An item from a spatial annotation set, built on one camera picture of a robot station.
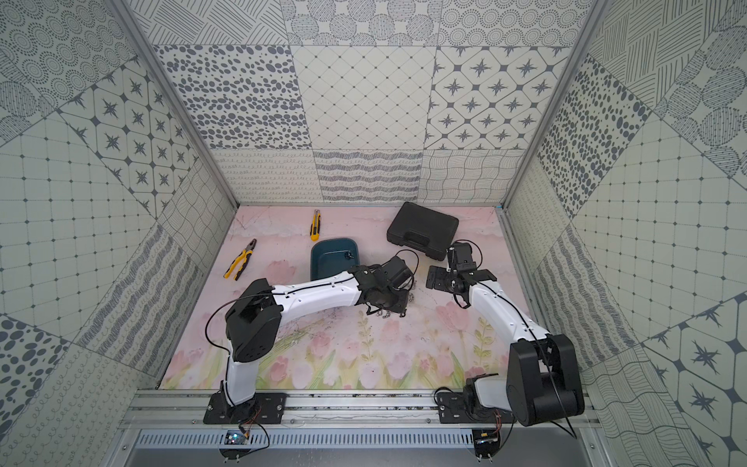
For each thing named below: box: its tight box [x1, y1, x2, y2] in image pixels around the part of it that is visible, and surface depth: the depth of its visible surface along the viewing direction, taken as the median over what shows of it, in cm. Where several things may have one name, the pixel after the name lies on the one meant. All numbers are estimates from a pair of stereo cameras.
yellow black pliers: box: [223, 238, 258, 282], surface depth 106 cm
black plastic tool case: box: [386, 201, 460, 262], surface depth 110 cm
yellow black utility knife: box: [309, 209, 321, 243], surface depth 113 cm
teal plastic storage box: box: [310, 237, 360, 282], surface depth 104 cm
